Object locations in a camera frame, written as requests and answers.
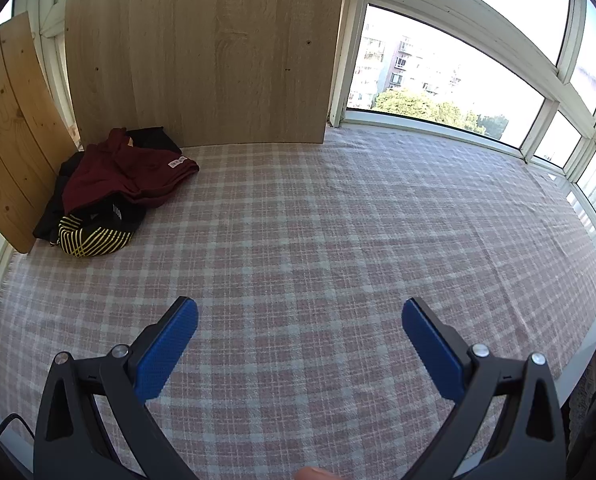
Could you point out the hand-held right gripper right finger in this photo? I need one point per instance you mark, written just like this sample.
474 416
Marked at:
432 345

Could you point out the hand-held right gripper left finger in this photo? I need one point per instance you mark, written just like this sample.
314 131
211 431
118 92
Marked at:
168 345

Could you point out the black pants with yellow stripes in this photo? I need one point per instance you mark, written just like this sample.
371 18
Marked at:
93 240

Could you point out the maroon sweater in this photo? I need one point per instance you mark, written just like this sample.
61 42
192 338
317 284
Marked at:
128 175

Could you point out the person's right hand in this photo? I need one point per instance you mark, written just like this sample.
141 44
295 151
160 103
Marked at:
318 474

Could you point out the pink plaid blanket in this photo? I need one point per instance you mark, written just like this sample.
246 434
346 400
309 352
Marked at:
303 235

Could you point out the black jacket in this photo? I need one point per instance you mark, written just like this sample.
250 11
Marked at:
153 137

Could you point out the green trees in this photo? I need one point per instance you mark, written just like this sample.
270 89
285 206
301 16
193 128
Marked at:
412 105

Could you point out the pine plank board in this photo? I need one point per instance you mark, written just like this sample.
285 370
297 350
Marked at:
13 135

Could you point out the large light wooden board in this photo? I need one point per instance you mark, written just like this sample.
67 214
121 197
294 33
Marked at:
203 60

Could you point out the apartment buildings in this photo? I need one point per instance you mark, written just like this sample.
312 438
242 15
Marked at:
372 60

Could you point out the white window frame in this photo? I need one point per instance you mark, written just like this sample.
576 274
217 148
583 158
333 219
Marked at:
452 5

